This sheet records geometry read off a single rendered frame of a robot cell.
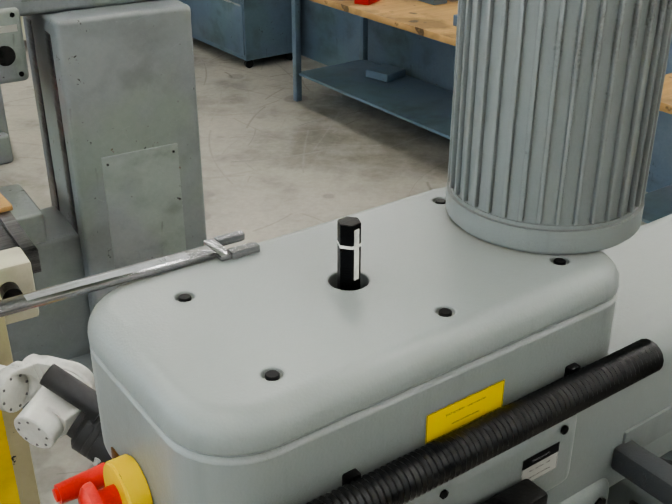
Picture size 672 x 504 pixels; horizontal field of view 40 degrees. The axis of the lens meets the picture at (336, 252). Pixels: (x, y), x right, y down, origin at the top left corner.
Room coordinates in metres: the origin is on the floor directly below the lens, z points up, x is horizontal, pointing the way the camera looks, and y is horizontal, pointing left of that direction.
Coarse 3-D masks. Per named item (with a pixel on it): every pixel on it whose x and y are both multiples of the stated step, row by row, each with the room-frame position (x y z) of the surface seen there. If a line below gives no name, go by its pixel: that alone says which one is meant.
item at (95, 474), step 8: (104, 464) 0.69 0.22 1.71; (88, 472) 0.68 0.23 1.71; (96, 472) 0.68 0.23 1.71; (64, 480) 0.67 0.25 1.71; (72, 480) 0.67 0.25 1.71; (80, 480) 0.67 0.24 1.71; (88, 480) 0.67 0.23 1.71; (96, 480) 0.67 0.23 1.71; (56, 488) 0.66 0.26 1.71; (64, 488) 0.66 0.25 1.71; (72, 488) 0.66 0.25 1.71; (96, 488) 0.67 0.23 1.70; (56, 496) 0.66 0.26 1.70; (64, 496) 0.66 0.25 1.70; (72, 496) 0.66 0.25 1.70
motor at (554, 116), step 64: (512, 0) 0.81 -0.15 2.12; (576, 0) 0.78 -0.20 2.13; (640, 0) 0.79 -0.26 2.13; (512, 64) 0.80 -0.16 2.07; (576, 64) 0.78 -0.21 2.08; (640, 64) 0.80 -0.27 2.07; (512, 128) 0.80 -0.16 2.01; (576, 128) 0.78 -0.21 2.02; (640, 128) 0.81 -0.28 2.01; (448, 192) 0.87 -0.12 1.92; (512, 192) 0.80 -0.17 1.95; (576, 192) 0.78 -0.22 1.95; (640, 192) 0.82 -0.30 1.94
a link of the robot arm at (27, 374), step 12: (24, 360) 1.16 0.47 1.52; (36, 360) 1.15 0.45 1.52; (48, 360) 1.15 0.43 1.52; (60, 360) 1.15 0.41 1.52; (0, 372) 1.14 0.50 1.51; (12, 372) 1.13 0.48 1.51; (24, 372) 1.14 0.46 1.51; (36, 372) 1.15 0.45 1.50; (72, 372) 1.12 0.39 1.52; (84, 372) 1.13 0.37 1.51; (0, 384) 1.12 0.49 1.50; (12, 384) 1.13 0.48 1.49; (24, 384) 1.15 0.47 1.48; (36, 384) 1.15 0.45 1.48; (0, 396) 1.10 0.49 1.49; (12, 396) 1.12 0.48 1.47; (24, 396) 1.14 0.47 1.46; (0, 408) 1.11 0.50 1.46; (12, 408) 1.12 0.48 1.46
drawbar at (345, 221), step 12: (348, 216) 0.74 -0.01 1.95; (348, 228) 0.72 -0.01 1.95; (360, 228) 0.73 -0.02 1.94; (348, 240) 0.72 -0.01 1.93; (360, 240) 0.73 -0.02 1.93; (348, 252) 0.72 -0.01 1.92; (360, 252) 0.73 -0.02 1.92; (348, 264) 0.72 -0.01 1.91; (360, 264) 0.73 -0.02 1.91; (348, 276) 0.72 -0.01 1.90; (348, 288) 0.72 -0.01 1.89
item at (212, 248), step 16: (208, 240) 0.80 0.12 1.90; (224, 240) 0.80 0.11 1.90; (240, 240) 0.81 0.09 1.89; (176, 256) 0.76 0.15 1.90; (192, 256) 0.77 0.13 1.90; (208, 256) 0.77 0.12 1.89; (224, 256) 0.77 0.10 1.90; (240, 256) 0.78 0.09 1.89; (112, 272) 0.73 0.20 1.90; (128, 272) 0.73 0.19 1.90; (144, 272) 0.74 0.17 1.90; (160, 272) 0.74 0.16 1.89; (48, 288) 0.70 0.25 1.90; (64, 288) 0.70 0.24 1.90; (80, 288) 0.71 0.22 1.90; (96, 288) 0.71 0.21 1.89; (0, 304) 0.68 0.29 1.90; (16, 304) 0.68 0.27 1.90; (32, 304) 0.68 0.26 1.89
